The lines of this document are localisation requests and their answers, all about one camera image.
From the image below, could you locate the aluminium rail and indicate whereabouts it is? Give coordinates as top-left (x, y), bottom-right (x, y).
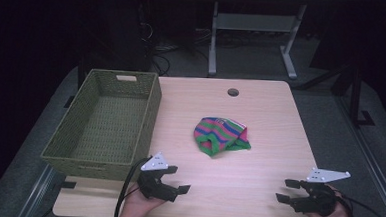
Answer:
top-left (16, 161), bottom-right (58, 217)
top-left (328, 94), bottom-right (386, 217)

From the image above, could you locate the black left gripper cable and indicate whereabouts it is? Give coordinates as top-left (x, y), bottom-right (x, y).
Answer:
top-left (112, 155), bottom-right (150, 217)

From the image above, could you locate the bundle of floor cables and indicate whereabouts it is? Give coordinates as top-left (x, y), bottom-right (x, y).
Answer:
top-left (135, 21), bottom-right (213, 79)

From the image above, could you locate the dark computer tower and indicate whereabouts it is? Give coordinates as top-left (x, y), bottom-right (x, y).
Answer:
top-left (76, 1), bottom-right (155, 87)

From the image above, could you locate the grey metal desk frame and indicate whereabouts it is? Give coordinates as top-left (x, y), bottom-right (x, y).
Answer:
top-left (207, 0), bottom-right (309, 82)

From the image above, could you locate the black metal stand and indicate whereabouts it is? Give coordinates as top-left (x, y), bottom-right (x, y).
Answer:
top-left (328, 60), bottom-right (380, 130)

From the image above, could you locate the person's left hand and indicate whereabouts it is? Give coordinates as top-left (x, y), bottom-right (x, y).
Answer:
top-left (117, 183), bottom-right (167, 217)

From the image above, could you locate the striped knitted cloth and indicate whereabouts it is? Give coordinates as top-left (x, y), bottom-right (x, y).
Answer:
top-left (192, 116), bottom-right (254, 160)

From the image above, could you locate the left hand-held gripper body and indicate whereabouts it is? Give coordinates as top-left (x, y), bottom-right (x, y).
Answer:
top-left (136, 150), bottom-right (181, 203)

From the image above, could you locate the green woven basket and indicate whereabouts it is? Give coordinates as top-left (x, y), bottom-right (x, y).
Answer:
top-left (39, 66), bottom-right (164, 184)

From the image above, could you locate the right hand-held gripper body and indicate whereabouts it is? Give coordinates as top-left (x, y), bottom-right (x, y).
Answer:
top-left (292, 166), bottom-right (352, 217)

